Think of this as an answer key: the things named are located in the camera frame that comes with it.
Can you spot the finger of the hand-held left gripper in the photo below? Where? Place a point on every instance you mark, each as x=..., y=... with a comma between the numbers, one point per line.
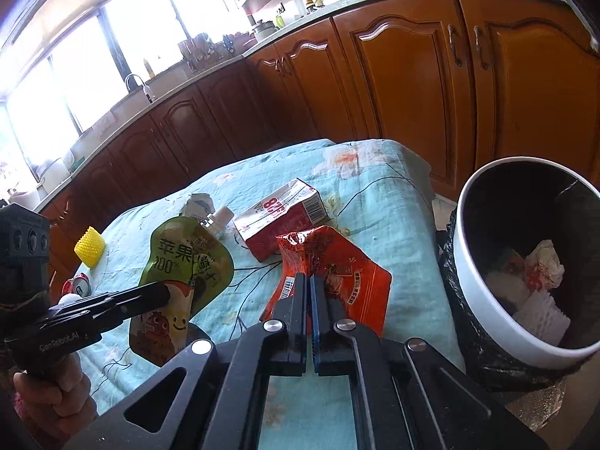
x=117, y=304

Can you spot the person's left hand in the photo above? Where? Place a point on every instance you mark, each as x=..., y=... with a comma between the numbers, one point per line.
x=61, y=393

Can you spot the green bottle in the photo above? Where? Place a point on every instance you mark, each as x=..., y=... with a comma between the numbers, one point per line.
x=281, y=20

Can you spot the red white drink carton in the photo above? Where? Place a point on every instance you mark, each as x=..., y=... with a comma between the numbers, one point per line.
x=276, y=225

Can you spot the speckled stone countertop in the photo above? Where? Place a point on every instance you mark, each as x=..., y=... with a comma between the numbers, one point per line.
x=300, y=22

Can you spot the wooden lower cabinets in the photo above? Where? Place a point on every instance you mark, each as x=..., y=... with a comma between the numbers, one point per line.
x=403, y=79

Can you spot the crumpled white drink carton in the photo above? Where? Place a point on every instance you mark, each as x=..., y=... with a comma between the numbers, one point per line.
x=206, y=218

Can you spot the white paper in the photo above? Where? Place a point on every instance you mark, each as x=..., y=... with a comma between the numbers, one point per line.
x=546, y=265

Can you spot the white round trash bin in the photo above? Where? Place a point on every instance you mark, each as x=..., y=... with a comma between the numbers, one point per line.
x=473, y=262

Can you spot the yellow foam fruit net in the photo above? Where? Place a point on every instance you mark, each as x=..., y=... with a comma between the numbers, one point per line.
x=90, y=246

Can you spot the floral teal tablecloth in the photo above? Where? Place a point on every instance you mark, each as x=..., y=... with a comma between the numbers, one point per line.
x=375, y=187

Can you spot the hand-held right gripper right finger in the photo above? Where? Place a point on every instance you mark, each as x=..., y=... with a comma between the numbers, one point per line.
x=328, y=337

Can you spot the kitchen window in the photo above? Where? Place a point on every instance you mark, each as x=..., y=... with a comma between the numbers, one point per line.
x=93, y=65

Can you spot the green juice pouch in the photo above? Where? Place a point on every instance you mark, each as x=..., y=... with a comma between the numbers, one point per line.
x=187, y=253

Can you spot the red drink can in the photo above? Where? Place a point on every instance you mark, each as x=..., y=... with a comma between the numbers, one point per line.
x=77, y=283

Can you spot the large white foam fruit net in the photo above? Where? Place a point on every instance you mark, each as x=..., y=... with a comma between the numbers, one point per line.
x=541, y=318

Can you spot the small white foam fruit net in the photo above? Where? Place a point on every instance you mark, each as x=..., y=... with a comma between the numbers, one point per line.
x=69, y=299

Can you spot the utensil rack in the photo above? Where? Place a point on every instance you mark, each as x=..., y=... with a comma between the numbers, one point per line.
x=197, y=49

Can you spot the white foam block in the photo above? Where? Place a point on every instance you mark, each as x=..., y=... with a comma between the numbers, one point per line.
x=508, y=290

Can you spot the green juice carton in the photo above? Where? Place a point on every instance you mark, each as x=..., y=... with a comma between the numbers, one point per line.
x=511, y=260

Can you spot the white electric kettle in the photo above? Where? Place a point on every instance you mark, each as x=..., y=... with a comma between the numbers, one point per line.
x=263, y=30

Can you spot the curved kitchen faucet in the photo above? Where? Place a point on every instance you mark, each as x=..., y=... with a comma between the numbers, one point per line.
x=140, y=85

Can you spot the red snack bag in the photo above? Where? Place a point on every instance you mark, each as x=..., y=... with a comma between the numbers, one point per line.
x=347, y=267

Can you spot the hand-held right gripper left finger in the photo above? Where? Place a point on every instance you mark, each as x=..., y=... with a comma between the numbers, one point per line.
x=300, y=337

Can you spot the yellow windowsill bottle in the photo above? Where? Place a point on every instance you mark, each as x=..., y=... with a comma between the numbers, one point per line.
x=149, y=69

